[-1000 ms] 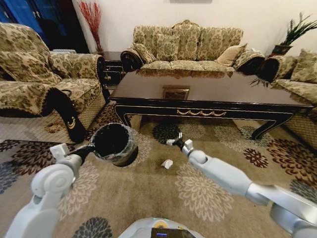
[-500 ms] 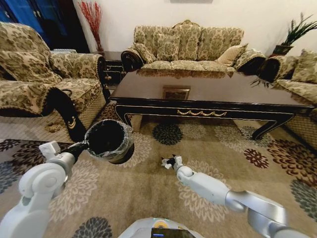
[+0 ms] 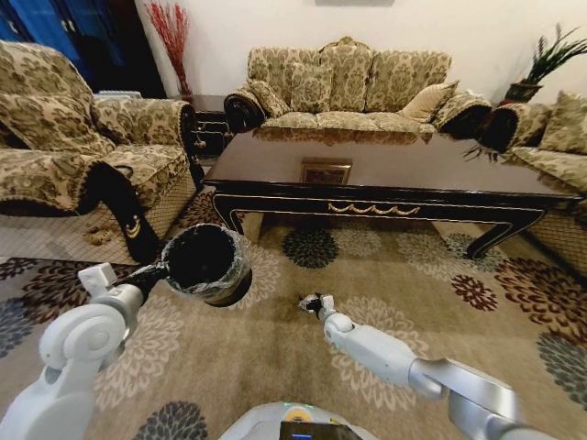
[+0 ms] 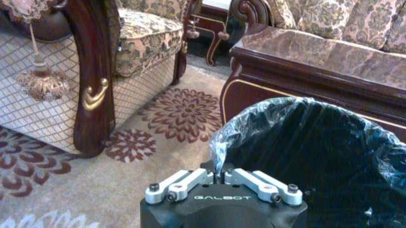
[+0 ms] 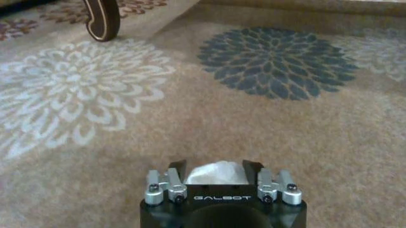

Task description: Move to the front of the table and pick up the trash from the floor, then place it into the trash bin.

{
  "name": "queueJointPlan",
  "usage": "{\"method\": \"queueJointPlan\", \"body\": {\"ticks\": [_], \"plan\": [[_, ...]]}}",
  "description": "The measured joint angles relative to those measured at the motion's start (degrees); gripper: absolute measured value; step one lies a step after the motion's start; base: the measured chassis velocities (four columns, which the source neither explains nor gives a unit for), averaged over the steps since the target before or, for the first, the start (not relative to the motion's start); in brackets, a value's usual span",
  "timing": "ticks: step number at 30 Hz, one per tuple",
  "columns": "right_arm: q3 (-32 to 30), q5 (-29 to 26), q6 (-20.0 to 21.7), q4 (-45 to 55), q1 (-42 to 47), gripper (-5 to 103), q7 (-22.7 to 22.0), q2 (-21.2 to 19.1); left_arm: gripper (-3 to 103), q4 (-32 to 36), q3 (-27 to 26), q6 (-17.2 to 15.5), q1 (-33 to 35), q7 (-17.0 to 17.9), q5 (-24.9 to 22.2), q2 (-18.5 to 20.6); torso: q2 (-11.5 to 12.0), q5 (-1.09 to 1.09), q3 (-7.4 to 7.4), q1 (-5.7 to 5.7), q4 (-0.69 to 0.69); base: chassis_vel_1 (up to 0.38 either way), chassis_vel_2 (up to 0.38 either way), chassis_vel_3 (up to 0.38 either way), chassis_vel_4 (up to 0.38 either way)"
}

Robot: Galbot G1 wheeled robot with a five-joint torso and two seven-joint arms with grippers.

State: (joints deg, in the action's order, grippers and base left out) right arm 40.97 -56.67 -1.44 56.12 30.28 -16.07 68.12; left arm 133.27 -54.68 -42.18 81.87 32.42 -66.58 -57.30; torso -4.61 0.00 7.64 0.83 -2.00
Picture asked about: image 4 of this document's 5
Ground floral patterned carpet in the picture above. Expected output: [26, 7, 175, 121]
[0, 63, 229, 228]

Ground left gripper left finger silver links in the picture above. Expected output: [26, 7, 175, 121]
[145, 159, 217, 205]

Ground beige tassel on cord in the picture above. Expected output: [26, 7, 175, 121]
[16, 22, 71, 102]

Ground floral patterned sofa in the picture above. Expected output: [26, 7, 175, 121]
[229, 0, 406, 55]

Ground dark wood coffee table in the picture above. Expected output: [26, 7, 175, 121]
[219, 25, 406, 143]

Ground small brown tassel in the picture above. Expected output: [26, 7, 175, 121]
[186, 19, 201, 39]
[217, 16, 230, 40]

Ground black trash bin with bag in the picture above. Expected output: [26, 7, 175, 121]
[209, 96, 406, 228]

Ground dark wood side table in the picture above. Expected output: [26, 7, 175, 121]
[187, 0, 235, 67]

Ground patterned armchair with wood frame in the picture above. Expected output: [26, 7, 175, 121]
[0, 0, 191, 158]

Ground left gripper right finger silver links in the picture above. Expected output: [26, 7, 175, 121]
[217, 167, 304, 205]

